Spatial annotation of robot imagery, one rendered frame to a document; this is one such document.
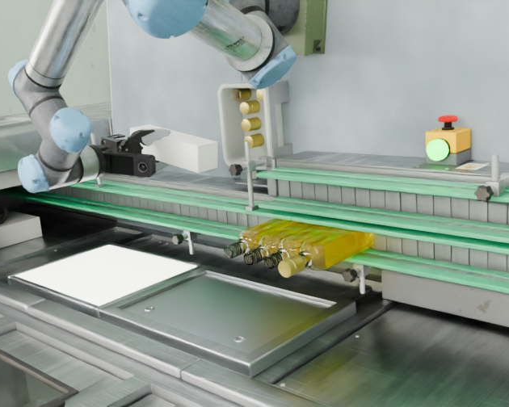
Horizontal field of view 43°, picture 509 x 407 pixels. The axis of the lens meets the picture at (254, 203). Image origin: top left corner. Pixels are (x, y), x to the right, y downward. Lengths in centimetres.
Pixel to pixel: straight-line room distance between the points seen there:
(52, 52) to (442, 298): 92
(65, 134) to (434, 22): 79
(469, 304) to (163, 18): 83
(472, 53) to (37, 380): 109
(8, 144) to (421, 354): 139
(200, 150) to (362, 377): 59
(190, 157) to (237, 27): 36
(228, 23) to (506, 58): 56
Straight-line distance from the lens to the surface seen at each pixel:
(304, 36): 157
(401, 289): 149
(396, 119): 154
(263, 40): 135
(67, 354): 146
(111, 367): 134
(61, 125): 127
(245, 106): 174
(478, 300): 141
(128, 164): 142
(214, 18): 117
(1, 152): 213
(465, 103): 146
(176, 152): 150
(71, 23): 123
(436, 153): 139
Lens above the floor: 207
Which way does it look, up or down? 45 degrees down
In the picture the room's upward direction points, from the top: 109 degrees counter-clockwise
